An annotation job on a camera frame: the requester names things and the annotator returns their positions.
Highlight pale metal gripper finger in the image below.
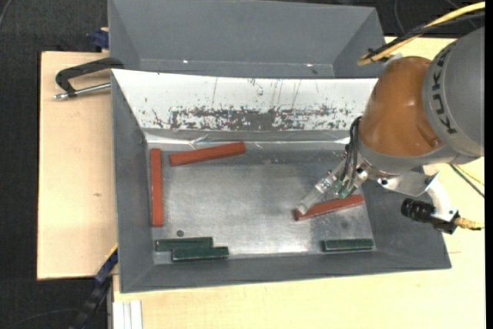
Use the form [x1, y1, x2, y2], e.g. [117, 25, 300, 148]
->
[298, 176, 333, 210]
[296, 184, 337, 216]

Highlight red-brown flat block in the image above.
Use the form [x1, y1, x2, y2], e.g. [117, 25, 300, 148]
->
[149, 148, 166, 228]
[293, 193, 365, 223]
[169, 141, 247, 168]

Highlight dark green flat block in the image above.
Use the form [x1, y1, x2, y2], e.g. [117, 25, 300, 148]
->
[171, 246, 230, 264]
[154, 236, 214, 253]
[322, 237, 376, 253]

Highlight grey metal bin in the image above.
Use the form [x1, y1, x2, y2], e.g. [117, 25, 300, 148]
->
[106, 0, 453, 294]

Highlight pale wood flat board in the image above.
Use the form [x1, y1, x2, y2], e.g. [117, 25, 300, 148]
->
[36, 50, 119, 280]

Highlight black cylinder on white bracket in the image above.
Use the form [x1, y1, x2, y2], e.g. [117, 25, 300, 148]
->
[400, 172, 461, 235]

